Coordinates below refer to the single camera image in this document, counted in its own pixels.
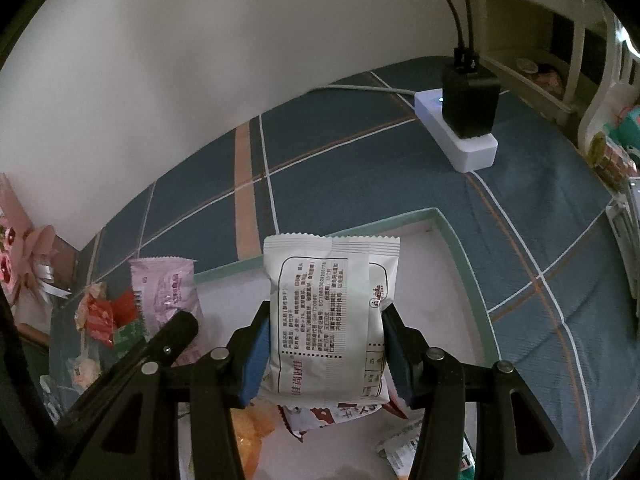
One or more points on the black charger block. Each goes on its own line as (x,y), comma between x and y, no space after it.
(470,100)

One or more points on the grey flat device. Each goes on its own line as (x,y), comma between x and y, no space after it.
(625,240)

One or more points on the clear rice cracker packet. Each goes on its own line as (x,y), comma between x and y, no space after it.
(85,372)
(52,400)

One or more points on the green headboard with wooden trim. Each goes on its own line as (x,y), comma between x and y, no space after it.
(35,355)

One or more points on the red patterned snack packet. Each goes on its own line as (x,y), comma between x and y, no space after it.
(127,307)
(97,317)

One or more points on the pink snack packet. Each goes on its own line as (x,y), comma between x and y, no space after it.
(162,290)

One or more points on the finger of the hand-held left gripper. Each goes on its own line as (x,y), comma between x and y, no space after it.
(25,355)
(172,340)

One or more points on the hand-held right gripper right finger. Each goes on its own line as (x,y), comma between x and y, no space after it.
(400,370)

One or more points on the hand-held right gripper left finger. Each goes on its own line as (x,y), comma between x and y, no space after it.
(255,365)

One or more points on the brown and white snack packet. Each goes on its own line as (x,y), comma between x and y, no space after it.
(320,417)

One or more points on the pink paper flower bouquet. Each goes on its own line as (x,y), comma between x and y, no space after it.
(25,240)

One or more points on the white and green snack packet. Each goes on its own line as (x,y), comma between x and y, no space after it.
(400,447)

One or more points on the green-edged white box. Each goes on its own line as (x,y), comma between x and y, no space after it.
(440,280)

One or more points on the teal toy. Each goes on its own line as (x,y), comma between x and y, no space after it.
(629,130)

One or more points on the white bedside shelf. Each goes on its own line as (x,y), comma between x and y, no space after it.
(575,35)

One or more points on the white crinkled snack packet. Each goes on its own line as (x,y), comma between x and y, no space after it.
(325,310)

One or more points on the white power strip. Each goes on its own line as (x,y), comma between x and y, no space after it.
(465,152)

